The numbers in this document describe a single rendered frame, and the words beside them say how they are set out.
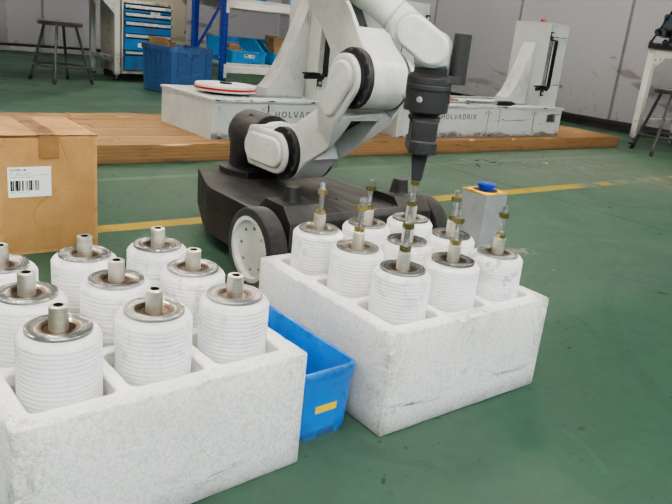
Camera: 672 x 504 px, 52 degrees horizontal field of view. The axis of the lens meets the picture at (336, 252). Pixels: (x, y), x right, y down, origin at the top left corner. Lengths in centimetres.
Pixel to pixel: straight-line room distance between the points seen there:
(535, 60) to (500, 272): 373
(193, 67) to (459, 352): 476
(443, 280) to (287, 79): 253
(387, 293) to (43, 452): 55
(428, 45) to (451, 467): 75
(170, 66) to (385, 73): 411
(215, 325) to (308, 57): 281
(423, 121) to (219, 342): 65
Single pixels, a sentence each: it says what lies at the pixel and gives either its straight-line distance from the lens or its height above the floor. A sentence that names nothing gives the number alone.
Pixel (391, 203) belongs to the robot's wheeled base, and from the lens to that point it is 182.
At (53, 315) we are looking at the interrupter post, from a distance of 84.
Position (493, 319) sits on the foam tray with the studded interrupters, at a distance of 122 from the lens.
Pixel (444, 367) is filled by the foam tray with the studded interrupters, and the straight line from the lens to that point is 117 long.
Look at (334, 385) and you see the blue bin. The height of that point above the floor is 9.
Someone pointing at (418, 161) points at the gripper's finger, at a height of 38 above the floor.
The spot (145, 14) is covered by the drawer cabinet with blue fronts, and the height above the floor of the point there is 58.
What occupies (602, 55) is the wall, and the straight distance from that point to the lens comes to 694.
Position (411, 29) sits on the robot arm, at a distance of 135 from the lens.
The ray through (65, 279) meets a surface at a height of 23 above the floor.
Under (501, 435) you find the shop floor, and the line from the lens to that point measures 121.
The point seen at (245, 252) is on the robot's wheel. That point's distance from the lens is 167.
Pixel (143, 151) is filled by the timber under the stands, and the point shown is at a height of 5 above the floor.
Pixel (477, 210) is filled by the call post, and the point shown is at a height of 27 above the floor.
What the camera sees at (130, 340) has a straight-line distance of 87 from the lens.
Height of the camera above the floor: 61
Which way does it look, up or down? 18 degrees down
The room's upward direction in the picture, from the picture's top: 6 degrees clockwise
